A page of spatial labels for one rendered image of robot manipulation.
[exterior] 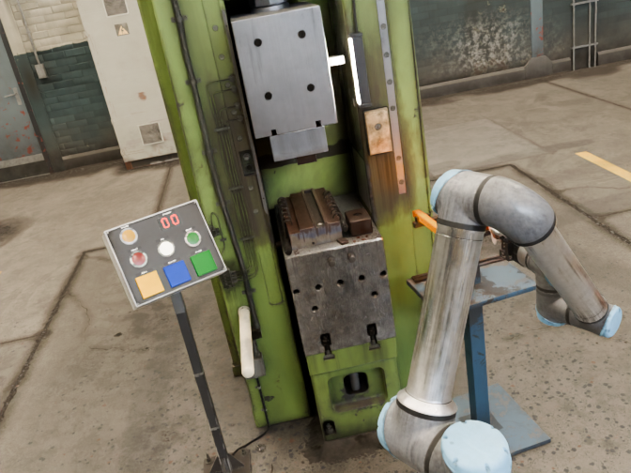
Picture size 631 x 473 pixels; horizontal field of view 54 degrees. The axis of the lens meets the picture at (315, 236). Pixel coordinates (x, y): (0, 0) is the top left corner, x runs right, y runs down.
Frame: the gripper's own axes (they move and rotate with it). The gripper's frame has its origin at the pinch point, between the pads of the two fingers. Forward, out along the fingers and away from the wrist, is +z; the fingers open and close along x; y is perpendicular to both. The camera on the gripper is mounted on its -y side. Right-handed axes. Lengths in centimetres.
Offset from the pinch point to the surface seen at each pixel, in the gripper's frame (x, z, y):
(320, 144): -44, 42, -28
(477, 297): -2.7, 9.2, 31.5
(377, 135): -19, 51, -24
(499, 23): 348, 583, 14
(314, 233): -51, 44, 6
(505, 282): 10.8, 12.7, 31.2
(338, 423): -55, 40, 93
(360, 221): -33, 41, 5
